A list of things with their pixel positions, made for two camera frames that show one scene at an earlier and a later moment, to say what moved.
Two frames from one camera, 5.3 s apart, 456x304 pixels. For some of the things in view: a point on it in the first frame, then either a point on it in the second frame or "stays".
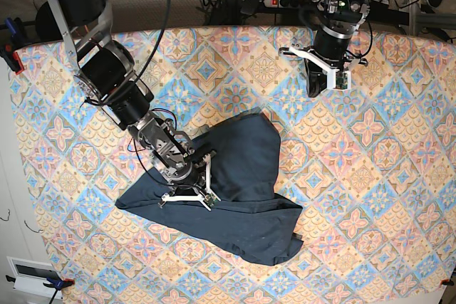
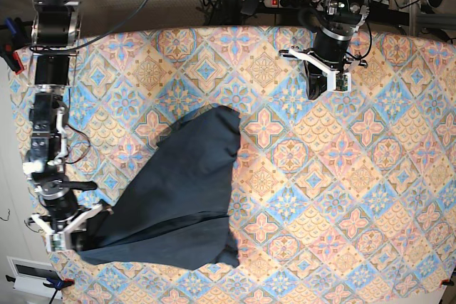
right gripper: (331, 43) stays
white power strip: (283, 2) stays
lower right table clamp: (447, 282) stays
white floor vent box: (29, 276) stays
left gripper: (173, 150) → (55, 192)
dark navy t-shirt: (251, 224) → (176, 213)
